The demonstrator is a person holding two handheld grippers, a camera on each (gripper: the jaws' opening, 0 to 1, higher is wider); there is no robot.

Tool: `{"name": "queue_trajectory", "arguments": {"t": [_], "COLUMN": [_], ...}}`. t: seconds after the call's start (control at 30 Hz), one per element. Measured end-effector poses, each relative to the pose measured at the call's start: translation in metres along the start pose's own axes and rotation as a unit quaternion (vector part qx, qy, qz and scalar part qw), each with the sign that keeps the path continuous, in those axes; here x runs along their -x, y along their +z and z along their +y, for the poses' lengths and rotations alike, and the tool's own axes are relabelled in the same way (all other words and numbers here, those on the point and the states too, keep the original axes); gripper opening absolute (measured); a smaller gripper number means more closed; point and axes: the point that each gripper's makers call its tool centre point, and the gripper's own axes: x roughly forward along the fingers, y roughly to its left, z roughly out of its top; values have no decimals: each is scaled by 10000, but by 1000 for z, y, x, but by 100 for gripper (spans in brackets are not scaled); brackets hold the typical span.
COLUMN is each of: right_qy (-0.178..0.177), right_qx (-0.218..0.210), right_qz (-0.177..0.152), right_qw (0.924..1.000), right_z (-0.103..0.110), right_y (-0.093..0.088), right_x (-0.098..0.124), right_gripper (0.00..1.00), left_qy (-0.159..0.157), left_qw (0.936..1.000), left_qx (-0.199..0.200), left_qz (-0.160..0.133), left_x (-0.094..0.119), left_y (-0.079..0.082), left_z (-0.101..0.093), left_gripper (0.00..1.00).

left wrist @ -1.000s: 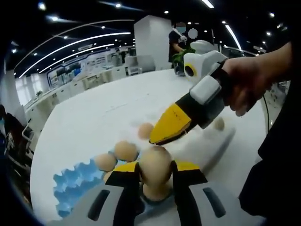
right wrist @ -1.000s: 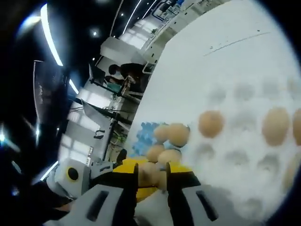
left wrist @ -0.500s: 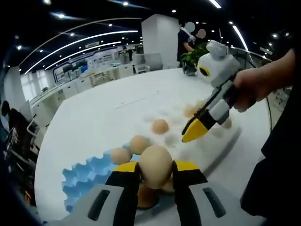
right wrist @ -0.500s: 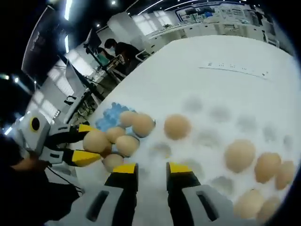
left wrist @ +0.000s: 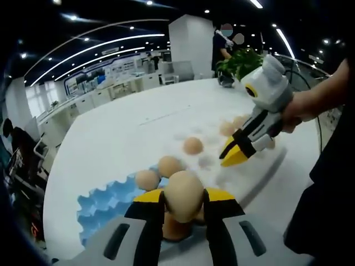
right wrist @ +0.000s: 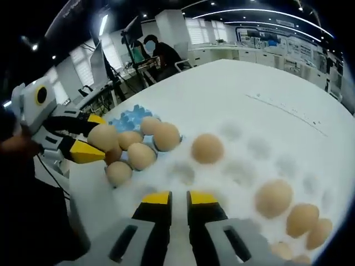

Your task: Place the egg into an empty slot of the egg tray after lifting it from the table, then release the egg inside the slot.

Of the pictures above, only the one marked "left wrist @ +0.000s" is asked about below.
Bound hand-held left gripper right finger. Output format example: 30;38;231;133
202;187;315;266

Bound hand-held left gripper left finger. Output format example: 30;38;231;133
52;190;167;266

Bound blue egg tray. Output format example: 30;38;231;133
76;163;211;250

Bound person's right hand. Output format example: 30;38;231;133
280;92;309;134

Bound green potted plant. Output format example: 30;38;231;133
216;47;264;81

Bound dark bowl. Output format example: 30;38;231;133
217;74;235;88

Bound straight ceiling light bar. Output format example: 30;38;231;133
276;27;296;58

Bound white foam pad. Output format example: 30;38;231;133
171;112;288;200

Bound person's dark clothing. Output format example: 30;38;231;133
282;102;355;250

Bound white table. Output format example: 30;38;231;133
43;77;320;258

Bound row of white cabinets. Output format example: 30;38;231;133
35;71;170;134

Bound black cable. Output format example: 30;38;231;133
282;59;325;156

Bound white frame office chair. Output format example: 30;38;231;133
33;132;50;167

